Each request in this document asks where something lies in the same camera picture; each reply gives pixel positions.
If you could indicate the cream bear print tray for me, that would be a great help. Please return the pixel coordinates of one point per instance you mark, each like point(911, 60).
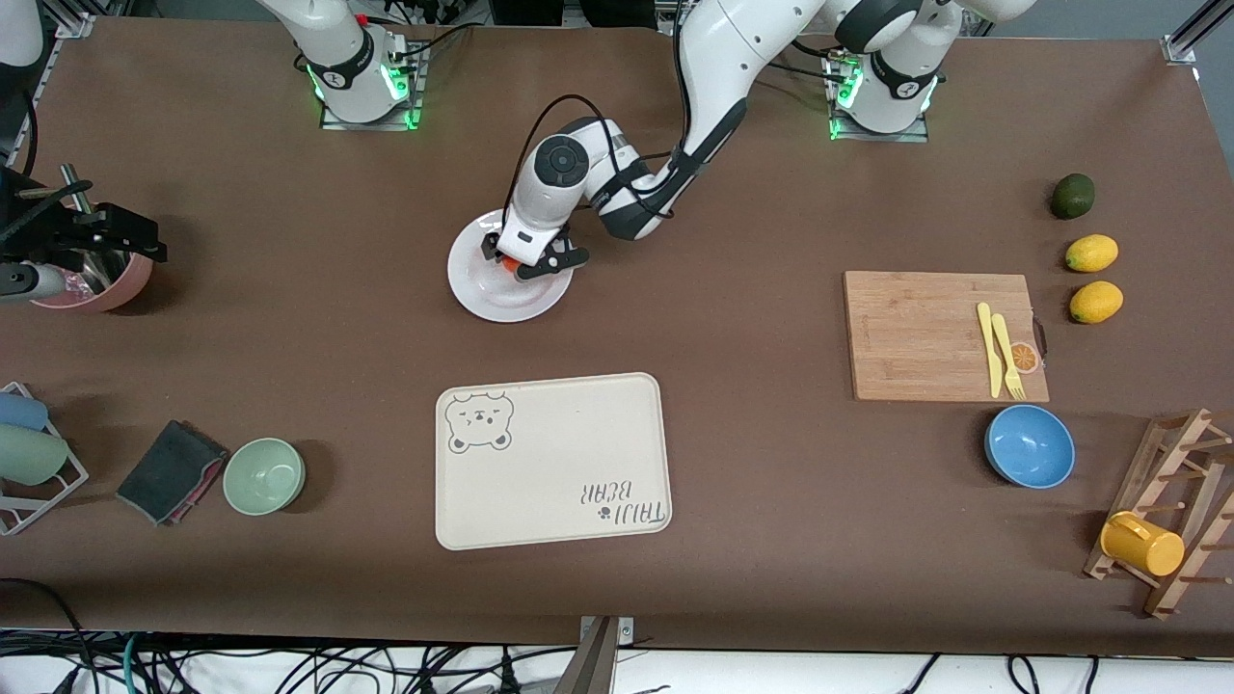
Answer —
point(559, 453)

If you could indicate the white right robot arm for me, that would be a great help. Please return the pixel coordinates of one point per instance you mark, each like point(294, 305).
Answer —
point(337, 48)

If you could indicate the pink cup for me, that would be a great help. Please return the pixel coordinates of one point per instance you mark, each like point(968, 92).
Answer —
point(116, 292)

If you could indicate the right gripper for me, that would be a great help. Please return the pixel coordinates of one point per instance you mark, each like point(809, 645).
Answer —
point(40, 234)

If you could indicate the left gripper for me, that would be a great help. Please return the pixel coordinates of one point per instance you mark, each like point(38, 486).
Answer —
point(488, 248)

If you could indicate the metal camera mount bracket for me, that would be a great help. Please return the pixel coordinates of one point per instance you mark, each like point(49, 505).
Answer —
point(598, 655)

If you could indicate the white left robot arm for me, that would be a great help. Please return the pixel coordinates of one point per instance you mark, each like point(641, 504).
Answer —
point(733, 58)

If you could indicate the yellow lemon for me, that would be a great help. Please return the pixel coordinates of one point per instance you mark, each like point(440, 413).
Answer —
point(1096, 302)
point(1092, 253)

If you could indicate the aluminium frame profile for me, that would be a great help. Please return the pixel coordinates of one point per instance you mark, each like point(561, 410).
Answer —
point(1191, 34)
point(72, 24)

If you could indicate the dark green avocado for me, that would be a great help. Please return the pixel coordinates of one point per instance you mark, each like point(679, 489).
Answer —
point(1072, 196)

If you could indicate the yellow plastic knife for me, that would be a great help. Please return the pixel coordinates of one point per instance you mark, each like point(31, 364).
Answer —
point(987, 337)

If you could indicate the round orange slice piece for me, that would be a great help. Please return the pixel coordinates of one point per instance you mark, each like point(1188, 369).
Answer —
point(1027, 360)

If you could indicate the dark grey folded cloth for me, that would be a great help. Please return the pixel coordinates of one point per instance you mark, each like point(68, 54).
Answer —
point(164, 467)

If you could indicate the white round plate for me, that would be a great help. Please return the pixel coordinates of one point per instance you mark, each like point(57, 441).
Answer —
point(482, 294)

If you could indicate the blue bowl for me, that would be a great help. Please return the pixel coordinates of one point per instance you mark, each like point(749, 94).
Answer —
point(1030, 445)

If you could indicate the wooden peg rack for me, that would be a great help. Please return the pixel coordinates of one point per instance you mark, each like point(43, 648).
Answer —
point(1191, 453)

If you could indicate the orange fruit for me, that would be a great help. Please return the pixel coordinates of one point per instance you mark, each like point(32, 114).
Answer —
point(509, 262)

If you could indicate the wooden cutting board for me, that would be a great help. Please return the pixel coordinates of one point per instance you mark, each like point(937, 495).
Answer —
point(916, 337)

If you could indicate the pale green cup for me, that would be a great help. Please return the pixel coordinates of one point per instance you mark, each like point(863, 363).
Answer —
point(29, 455)

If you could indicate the clear crumpled plastic film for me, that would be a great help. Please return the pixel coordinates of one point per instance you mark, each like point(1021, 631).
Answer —
point(73, 285)

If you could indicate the yellow mug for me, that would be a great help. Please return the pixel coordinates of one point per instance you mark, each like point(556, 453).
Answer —
point(1142, 545)

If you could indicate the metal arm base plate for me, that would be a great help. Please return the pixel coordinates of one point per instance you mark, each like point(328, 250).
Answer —
point(416, 96)
point(877, 137)

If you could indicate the brown table cover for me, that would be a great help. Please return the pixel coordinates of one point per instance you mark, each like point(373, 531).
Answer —
point(771, 463)

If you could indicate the blue cup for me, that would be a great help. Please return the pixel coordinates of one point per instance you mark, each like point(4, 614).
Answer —
point(19, 412)

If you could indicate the yellow plastic fork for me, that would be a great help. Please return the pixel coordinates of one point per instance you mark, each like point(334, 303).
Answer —
point(1005, 347)

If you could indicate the steel scoop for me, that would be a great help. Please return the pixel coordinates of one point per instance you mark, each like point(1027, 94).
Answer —
point(77, 188)

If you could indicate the pale green bowl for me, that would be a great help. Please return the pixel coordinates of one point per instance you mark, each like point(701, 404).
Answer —
point(263, 476)

